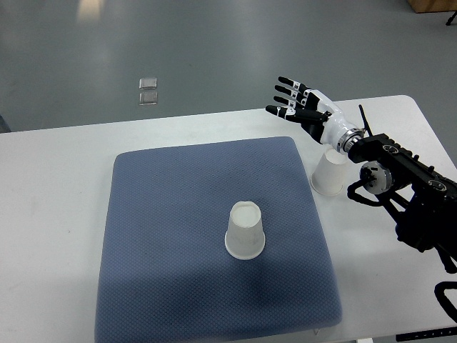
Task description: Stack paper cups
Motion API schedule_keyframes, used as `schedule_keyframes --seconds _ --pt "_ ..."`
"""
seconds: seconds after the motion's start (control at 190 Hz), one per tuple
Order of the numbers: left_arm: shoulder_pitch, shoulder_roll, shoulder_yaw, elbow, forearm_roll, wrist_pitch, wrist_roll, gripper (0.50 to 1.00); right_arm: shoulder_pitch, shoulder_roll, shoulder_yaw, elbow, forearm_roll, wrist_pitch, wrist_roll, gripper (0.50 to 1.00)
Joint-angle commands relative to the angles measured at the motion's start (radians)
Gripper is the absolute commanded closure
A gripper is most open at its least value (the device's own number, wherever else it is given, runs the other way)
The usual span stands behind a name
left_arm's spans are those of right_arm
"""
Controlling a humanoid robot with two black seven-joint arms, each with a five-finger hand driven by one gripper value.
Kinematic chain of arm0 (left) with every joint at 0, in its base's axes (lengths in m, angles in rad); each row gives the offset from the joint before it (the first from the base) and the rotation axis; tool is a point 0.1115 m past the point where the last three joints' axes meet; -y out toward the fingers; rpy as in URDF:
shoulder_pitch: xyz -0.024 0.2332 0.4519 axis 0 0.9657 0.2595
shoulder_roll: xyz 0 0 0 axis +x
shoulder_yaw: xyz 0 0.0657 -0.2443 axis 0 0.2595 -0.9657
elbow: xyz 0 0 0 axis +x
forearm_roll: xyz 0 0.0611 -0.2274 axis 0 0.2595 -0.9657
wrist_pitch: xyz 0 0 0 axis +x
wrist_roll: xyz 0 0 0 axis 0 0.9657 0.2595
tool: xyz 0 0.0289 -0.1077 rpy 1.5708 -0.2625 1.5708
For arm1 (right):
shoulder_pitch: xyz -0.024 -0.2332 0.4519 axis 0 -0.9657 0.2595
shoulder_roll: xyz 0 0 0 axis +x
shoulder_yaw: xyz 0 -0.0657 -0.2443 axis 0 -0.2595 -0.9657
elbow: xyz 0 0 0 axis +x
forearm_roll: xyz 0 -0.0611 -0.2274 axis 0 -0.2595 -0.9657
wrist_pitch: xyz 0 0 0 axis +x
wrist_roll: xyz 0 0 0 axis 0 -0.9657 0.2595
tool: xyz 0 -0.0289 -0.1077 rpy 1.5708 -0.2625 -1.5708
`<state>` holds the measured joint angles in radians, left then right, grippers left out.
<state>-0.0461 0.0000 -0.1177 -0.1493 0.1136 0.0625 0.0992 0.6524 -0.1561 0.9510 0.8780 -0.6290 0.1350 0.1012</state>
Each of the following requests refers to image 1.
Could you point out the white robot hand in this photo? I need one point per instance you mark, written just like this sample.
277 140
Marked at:
324 122

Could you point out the white paper cup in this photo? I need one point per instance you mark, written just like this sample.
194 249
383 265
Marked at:
244 238
329 176

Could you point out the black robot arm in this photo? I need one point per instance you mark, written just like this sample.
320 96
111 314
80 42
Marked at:
421 201

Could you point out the white paper cup on cushion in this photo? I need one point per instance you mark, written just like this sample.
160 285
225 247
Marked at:
244 238

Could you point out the lower metal floor plate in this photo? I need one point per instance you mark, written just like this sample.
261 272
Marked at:
148 98

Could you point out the metal floor plate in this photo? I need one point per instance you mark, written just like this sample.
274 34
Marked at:
148 98
148 83

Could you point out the wooden box corner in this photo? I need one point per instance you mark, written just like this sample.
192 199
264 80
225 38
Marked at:
432 6

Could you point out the upper metal floor plate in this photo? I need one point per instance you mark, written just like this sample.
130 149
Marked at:
148 83

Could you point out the black tripod leg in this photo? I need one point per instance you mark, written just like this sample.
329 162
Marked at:
451 19

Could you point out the blue fabric cushion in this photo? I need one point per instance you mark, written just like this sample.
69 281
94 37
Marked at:
165 273

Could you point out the black table control panel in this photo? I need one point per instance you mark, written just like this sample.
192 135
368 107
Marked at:
427 334

